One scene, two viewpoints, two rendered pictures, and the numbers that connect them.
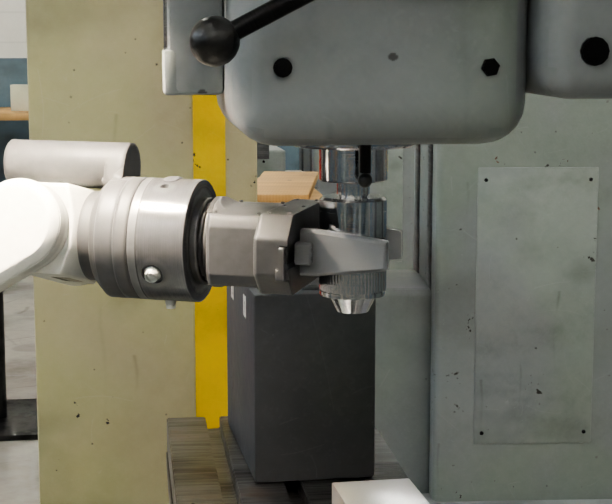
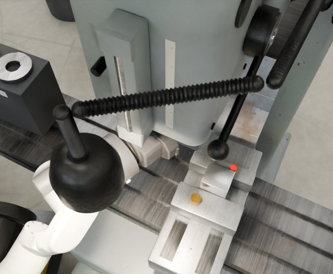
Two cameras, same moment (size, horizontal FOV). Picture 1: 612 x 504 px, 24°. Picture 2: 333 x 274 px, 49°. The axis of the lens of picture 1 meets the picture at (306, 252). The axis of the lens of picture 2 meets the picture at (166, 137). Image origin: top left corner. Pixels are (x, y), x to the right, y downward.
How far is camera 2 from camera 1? 0.94 m
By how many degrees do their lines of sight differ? 65
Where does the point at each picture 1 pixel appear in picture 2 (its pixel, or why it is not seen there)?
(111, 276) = not seen: hidden behind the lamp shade
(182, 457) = not seen: outside the picture
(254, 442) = (38, 129)
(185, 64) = (146, 134)
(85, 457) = not seen: outside the picture
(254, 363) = (29, 112)
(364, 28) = not seen: hidden behind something
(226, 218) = (150, 151)
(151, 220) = (125, 170)
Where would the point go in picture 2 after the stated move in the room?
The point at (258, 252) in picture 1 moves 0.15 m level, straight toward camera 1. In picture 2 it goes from (170, 154) to (247, 197)
